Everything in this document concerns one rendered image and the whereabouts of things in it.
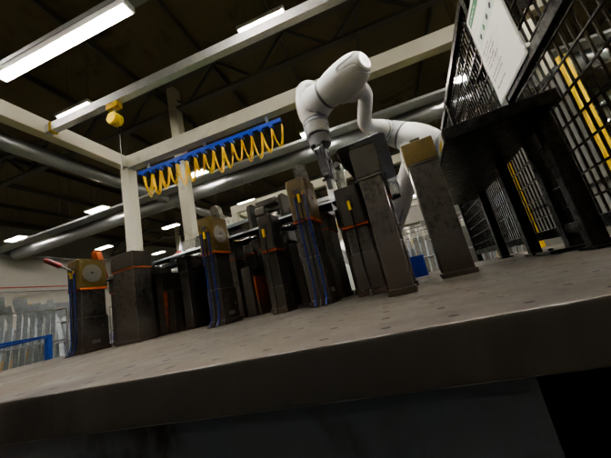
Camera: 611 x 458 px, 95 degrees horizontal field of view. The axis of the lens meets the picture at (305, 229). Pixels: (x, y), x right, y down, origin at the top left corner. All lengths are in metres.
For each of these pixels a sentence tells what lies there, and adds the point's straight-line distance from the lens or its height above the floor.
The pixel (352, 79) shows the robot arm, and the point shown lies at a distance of 0.97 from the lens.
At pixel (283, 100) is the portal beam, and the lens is 4.33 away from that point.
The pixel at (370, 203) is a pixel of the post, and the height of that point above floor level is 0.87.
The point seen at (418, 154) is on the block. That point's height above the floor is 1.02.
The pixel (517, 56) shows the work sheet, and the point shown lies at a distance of 0.94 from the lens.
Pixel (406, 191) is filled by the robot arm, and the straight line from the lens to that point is 1.44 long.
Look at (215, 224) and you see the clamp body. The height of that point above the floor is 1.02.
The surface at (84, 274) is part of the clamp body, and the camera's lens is 1.43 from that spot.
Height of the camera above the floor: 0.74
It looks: 13 degrees up
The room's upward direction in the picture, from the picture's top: 13 degrees counter-clockwise
